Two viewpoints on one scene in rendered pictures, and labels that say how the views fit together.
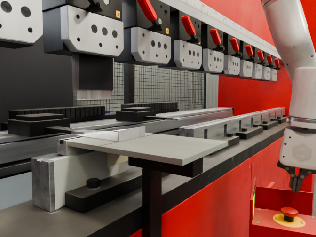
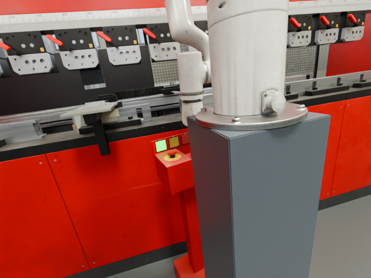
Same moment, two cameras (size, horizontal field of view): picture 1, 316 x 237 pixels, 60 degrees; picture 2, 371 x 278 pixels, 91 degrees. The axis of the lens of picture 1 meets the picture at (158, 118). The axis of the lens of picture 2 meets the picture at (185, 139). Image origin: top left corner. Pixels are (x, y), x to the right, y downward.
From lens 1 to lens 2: 0.86 m
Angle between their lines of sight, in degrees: 44
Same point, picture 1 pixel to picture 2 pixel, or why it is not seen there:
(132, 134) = (95, 104)
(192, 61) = (167, 55)
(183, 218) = (136, 146)
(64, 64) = (145, 64)
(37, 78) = (131, 74)
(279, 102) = not seen: outside the picture
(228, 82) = (339, 45)
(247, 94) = (358, 55)
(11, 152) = not seen: hidden behind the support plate
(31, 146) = not seen: hidden behind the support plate
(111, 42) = (88, 60)
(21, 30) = (42, 68)
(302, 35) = (175, 28)
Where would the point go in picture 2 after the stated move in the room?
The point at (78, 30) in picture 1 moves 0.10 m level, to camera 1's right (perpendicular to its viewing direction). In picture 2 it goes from (68, 60) to (75, 57)
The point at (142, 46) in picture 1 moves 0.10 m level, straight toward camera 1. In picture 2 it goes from (112, 57) to (92, 57)
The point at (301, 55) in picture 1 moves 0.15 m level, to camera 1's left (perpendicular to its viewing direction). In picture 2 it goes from (191, 41) to (163, 49)
